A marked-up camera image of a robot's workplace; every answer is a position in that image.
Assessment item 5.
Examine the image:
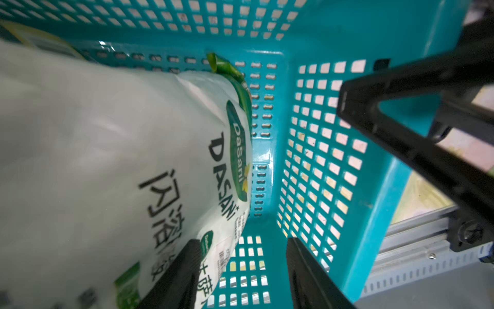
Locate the white green fertilizer bag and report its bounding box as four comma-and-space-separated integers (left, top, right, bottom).
1, 45, 253, 308

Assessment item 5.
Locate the aluminium mounting rail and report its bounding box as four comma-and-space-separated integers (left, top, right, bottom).
361, 207, 493, 298

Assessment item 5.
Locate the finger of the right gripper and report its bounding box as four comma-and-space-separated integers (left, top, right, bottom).
337, 23, 493, 252

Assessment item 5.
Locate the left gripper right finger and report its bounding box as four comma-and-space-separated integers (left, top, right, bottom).
286, 238, 356, 309

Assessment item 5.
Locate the dark green fertilizer bag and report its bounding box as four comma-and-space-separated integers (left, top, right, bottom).
1, 20, 91, 61

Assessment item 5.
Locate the teal plastic basket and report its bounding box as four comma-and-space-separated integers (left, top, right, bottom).
1, 1, 470, 308

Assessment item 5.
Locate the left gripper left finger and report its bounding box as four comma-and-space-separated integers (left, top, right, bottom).
138, 239, 201, 308

